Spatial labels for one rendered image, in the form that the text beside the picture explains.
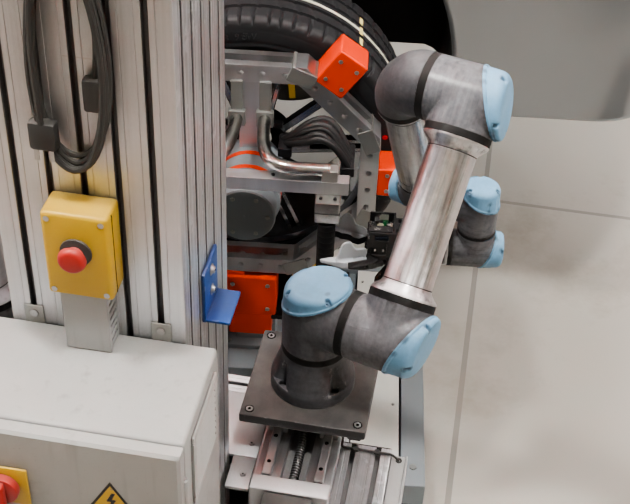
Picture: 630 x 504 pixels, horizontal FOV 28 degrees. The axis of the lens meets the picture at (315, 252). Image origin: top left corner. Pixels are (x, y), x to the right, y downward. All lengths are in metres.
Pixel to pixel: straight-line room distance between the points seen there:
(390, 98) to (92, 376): 0.75
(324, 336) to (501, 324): 1.60
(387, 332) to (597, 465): 1.37
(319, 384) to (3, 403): 0.69
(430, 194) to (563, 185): 2.18
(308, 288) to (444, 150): 0.32
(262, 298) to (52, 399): 1.28
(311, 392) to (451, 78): 0.59
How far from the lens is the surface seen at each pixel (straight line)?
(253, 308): 2.91
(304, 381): 2.18
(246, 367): 3.13
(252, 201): 2.55
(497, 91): 2.07
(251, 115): 2.61
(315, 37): 2.59
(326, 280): 2.11
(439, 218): 2.07
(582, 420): 3.43
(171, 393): 1.66
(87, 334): 1.71
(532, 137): 4.45
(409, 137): 2.26
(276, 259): 2.82
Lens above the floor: 2.41
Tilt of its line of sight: 39 degrees down
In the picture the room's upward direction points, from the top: 3 degrees clockwise
